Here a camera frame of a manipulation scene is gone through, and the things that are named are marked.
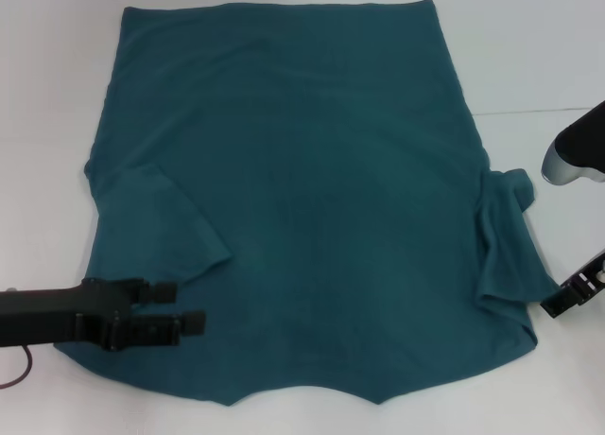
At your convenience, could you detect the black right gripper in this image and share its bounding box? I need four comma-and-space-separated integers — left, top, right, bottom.
540, 245, 605, 320

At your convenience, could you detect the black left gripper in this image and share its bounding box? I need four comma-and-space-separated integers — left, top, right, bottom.
0, 277, 208, 352

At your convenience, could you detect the blue teal t-shirt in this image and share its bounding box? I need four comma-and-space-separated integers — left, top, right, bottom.
55, 0, 562, 393

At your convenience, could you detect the red left gripper cable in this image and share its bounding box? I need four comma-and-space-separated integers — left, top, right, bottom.
0, 344, 34, 392

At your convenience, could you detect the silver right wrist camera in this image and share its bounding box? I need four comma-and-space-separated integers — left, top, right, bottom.
541, 98, 605, 186

